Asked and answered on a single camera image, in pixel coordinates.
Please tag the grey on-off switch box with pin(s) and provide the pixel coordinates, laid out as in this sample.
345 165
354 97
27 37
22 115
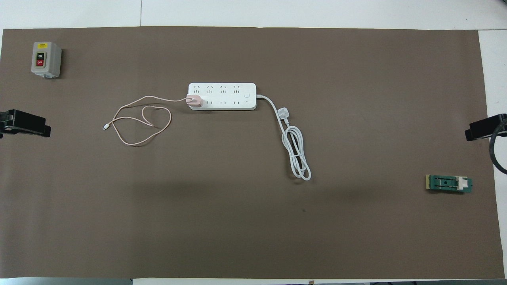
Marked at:
49 59

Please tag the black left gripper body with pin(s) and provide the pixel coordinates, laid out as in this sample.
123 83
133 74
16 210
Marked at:
6 123

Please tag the white power strip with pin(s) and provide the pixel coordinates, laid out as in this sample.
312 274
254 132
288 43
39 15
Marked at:
229 97

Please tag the brown table mat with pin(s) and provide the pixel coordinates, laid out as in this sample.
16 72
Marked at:
237 217

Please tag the pink charger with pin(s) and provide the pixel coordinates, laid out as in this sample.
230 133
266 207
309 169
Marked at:
195 101

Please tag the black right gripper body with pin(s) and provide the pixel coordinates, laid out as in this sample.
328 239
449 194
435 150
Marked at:
501 124

